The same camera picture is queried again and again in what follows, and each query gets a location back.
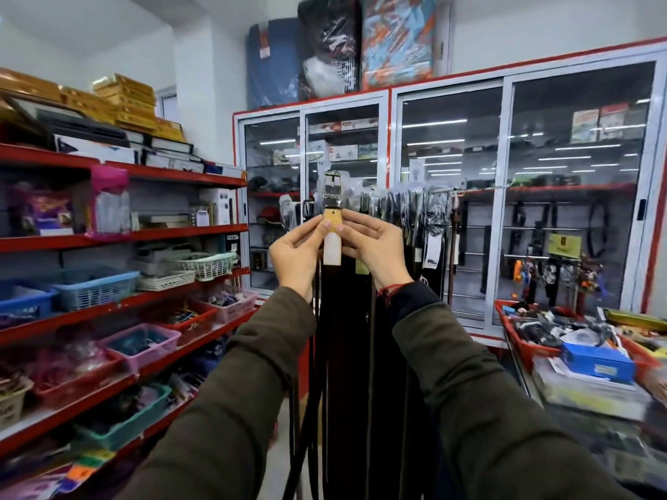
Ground person's right hand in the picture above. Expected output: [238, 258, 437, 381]
[335, 209, 415, 291]

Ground person's left hand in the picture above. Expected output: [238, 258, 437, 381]
[269, 215, 332, 303]

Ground black belt with yellow tag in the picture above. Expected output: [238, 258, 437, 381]
[319, 170, 360, 500]

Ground person's right forearm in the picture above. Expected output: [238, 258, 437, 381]
[390, 281, 643, 500]

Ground person's left forearm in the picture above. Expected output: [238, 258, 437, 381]
[117, 285, 319, 500]

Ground white hanging price tag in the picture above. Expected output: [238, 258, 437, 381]
[422, 232, 444, 270]

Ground row of hanging black belts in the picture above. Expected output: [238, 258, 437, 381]
[279, 186, 462, 500]

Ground white carton box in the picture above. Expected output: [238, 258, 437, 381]
[198, 187, 238, 226]

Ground pink plastic basket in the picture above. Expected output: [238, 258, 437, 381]
[192, 287, 259, 324]

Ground white woven basket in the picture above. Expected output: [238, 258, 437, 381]
[174, 252, 238, 282]

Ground small red plastic basket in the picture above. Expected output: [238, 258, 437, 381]
[155, 306, 218, 345]

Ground white flat basket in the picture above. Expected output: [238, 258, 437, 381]
[136, 270, 197, 292]

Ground red metal shelving unit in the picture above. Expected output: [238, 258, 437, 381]
[0, 143, 261, 464]

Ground blue wrapped mattress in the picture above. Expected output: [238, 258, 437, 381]
[245, 17, 303, 110]

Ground black wrapped mattress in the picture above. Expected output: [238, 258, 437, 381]
[297, 0, 363, 100]

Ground colourful patterned wrapped mattress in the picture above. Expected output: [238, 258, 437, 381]
[361, 0, 439, 90]

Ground purple plastic basket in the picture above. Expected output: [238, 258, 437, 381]
[98, 323, 182, 372]

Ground pink packaged item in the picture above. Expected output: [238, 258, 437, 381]
[88, 165, 132, 238]

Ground yellow sign card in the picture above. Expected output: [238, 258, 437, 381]
[547, 232, 583, 260]

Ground red plastic crate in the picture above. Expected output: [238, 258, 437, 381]
[494, 299, 664, 382]

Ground glass door display cabinet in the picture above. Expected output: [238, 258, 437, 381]
[233, 37, 667, 349]

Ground light blue plastic basket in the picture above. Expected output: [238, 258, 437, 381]
[51, 269, 141, 312]

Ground stack of black white boxes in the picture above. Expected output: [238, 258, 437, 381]
[35, 108, 247, 178]

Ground stack of golden boxes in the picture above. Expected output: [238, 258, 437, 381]
[0, 67, 187, 144]

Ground teal plastic basket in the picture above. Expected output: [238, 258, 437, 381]
[75, 383, 173, 451]

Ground purple packet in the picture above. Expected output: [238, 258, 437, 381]
[9, 183, 75, 237]

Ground blue box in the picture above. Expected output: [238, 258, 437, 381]
[560, 342, 636, 384]

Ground large red plastic basket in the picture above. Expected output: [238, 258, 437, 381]
[33, 353, 126, 410]

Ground clear wrapped packet pile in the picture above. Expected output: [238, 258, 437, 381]
[531, 356, 653, 423]

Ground dark blue plastic basket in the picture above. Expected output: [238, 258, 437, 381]
[0, 282, 58, 322]

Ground yellow tray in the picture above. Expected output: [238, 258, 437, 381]
[603, 308, 667, 334]

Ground beige plastic basket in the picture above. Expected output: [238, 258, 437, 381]
[0, 376, 35, 431]

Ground red wrist string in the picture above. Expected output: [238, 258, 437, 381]
[376, 282, 413, 308]

